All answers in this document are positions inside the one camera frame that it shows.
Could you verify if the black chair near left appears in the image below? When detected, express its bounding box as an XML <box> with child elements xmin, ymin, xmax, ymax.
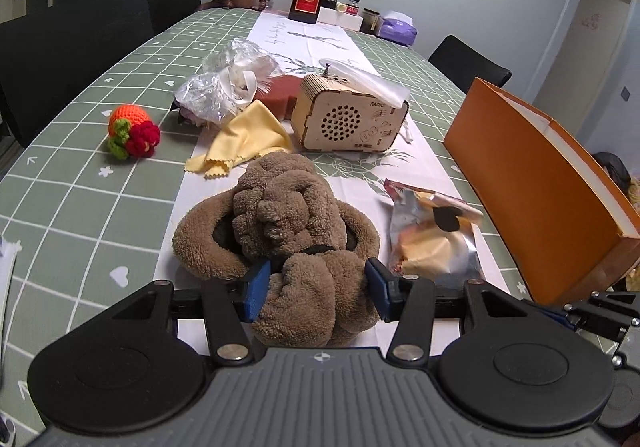
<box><xmin>1</xmin><ymin>0</ymin><xmax>153</xmax><ymax>147</ymax></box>

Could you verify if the orange snack packet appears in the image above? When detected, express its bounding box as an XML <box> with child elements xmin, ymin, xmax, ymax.
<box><xmin>384</xmin><ymin>180</ymin><xmax>484</xmax><ymax>289</ymax></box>

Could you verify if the maroon sponge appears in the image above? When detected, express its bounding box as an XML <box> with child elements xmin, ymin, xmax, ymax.
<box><xmin>255</xmin><ymin>74</ymin><xmax>303</xmax><ymax>121</ymax></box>

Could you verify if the white table runner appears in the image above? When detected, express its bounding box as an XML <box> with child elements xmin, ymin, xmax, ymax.
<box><xmin>152</xmin><ymin>10</ymin><xmax>516</xmax><ymax>358</ymax></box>

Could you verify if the right side door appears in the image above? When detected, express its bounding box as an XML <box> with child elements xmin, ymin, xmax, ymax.
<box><xmin>534</xmin><ymin>0</ymin><xmax>637</xmax><ymax>135</ymax></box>

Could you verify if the purple tissue pack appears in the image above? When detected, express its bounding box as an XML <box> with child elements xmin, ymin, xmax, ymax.
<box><xmin>374</xmin><ymin>11</ymin><xmax>418</xmax><ymax>46</ymax></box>

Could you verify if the black chair right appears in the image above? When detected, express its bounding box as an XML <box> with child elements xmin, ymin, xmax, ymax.
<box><xmin>428</xmin><ymin>34</ymin><xmax>512</xmax><ymax>93</ymax></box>

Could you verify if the orange cardboard box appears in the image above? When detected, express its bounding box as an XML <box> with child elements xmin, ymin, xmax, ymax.
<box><xmin>444</xmin><ymin>79</ymin><xmax>639</xmax><ymax>305</ymax></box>

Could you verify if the dark glass jar right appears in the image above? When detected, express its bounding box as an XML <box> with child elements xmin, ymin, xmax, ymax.
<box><xmin>360</xmin><ymin>8</ymin><xmax>380</xmax><ymax>34</ymax></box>

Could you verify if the crocheted orange red strawberry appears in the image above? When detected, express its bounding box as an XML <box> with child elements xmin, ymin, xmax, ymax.
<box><xmin>107</xmin><ymin>104</ymin><xmax>160</xmax><ymax>160</ymax></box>

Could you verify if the wooden radio box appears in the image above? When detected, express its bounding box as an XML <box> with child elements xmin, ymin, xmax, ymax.
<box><xmin>291</xmin><ymin>59</ymin><xmax>410</xmax><ymax>152</ymax></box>

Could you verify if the white small box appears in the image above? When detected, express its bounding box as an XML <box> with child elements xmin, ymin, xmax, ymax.
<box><xmin>317</xmin><ymin>7</ymin><xmax>363</xmax><ymax>31</ymax></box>

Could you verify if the brown plush toy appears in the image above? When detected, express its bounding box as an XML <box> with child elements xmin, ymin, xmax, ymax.
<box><xmin>172</xmin><ymin>152</ymin><xmax>380</xmax><ymax>347</ymax></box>

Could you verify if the clear plastic bag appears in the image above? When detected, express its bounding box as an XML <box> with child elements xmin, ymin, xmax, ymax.
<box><xmin>171</xmin><ymin>38</ymin><xmax>281</xmax><ymax>128</ymax></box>

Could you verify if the green grid tablecloth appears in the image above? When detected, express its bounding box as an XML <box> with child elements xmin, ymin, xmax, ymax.
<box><xmin>1</xmin><ymin>12</ymin><xmax>509</xmax><ymax>446</ymax></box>

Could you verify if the yellow cloth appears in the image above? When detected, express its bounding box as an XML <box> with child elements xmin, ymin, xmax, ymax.
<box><xmin>184</xmin><ymin>100</ymin><xmax>294</xmax><ymax>178</ymax></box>

